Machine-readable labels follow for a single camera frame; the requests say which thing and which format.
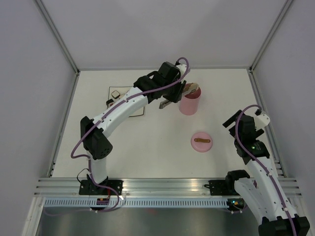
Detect metal tongs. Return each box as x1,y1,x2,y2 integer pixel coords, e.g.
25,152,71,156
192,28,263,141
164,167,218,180
159,84,199,109

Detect round beige bun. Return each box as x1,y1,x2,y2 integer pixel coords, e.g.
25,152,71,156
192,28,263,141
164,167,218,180
184,83,198,94

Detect pink cylindrical lunch box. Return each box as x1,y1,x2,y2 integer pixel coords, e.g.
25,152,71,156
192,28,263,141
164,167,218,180
179,86,201,116

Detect sushi piece red filling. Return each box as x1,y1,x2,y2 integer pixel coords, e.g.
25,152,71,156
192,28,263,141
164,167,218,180
106,99,115,108

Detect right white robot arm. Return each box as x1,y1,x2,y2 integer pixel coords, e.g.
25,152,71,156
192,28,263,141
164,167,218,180
223,106,310,236

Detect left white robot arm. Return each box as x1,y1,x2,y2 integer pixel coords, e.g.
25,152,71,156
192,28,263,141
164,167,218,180
78,62,190,195

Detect white square plate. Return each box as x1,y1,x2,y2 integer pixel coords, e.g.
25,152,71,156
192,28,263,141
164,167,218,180
108,87,145,117

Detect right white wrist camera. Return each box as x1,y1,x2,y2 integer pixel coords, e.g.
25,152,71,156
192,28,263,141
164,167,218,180
254,111,270,130

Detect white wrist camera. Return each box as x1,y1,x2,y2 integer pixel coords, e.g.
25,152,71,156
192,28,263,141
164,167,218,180
176,63,190,76
254,111,270,130

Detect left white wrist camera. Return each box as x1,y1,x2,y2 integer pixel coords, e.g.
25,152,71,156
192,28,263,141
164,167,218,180
176,63,190,76

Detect pink lid with brown handle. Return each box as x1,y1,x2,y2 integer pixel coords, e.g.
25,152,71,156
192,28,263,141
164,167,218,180
190,132,213,153

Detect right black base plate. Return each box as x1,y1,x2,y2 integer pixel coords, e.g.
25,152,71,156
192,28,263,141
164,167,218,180
203,180,240,196

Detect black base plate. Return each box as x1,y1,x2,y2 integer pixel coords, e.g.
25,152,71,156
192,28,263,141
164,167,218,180
203,180,240,196
78,179,124,196

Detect right aluminium frame post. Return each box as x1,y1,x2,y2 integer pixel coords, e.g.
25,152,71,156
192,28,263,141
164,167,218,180
248,0,295,73

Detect aluminium frame post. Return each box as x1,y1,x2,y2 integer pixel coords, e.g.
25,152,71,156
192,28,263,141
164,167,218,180
33,0,80,75
248,0,295,73

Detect white slotted cable duct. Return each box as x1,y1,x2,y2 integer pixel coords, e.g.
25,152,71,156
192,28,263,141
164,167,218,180
44,197,243,208

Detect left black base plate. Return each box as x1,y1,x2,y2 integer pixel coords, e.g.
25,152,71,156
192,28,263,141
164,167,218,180
78,179,124,196

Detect left aluminium frame post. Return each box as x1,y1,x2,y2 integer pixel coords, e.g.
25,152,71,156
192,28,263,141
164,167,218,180
33,0,80,75

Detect aluminium front rail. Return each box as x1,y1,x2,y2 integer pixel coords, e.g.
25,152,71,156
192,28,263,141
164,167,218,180
34,178,303,197

